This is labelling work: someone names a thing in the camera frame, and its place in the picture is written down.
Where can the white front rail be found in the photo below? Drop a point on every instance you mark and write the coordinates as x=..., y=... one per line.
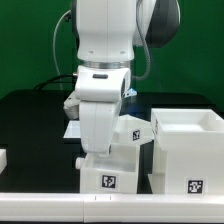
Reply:
x=49, y=207

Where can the white drawer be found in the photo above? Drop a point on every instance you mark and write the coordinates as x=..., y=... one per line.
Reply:
x=131, y=130
x=117, y=173

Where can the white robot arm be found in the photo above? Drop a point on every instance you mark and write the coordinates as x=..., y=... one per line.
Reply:
x=108, y=30

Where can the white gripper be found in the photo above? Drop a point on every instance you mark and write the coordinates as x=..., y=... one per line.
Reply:
x=97, y=124

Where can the white drawer cabinet box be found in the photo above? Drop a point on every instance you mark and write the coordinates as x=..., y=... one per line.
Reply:
x=188, y=152

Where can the white block left edge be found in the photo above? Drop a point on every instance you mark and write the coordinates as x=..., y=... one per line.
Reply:
x=3, y=160

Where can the white flat tag board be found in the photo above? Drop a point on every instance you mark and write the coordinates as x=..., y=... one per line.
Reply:
x=73, y=130

